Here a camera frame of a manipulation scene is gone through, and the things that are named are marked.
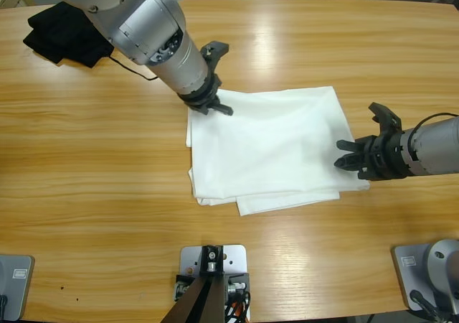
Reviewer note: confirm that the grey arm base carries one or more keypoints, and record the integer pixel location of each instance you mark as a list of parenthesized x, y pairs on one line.
[(18, 290), (430, 272)]

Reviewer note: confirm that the white t-shirt with black logo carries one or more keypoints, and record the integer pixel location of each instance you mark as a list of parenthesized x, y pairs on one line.
[(269, 143)]

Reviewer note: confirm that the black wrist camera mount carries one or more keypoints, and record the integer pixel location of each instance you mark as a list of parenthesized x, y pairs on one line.
[(215, 50), (385, 116)]

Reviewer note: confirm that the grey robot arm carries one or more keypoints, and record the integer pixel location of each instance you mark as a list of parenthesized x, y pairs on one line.
[(143, 25), (434, 147)]

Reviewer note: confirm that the dark camera post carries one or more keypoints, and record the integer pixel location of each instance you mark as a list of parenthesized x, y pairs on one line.
[(201, 301)]

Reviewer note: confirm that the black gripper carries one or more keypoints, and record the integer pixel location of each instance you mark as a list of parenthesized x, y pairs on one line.
[(383, 156), (202, 98)]

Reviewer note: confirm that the white mount block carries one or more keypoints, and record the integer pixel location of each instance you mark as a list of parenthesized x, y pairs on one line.
[(236, 258)]

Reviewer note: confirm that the black garment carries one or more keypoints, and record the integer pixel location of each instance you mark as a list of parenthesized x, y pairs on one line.
[(61, 39)]

